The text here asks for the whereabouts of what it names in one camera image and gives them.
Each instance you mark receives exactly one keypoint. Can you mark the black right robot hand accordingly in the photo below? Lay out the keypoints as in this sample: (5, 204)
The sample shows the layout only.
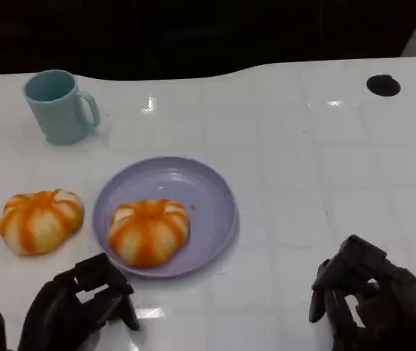
(386, 300)

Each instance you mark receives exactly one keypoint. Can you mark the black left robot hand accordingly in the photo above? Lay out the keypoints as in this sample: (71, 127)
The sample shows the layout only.
(65, 311)

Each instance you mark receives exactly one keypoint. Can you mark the orange white toy bread roll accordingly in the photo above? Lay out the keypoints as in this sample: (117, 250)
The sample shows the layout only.
(39, 223)
(149, 232)

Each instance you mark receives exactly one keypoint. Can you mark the lilac plate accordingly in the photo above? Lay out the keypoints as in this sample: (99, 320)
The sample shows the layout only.
(207, 204)

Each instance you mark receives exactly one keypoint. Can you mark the pale green mug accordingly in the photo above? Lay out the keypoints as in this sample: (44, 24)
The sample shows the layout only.
(59, 109)

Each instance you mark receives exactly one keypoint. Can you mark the black round table grommet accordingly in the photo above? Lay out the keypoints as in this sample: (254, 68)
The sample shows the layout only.
(383, 85)

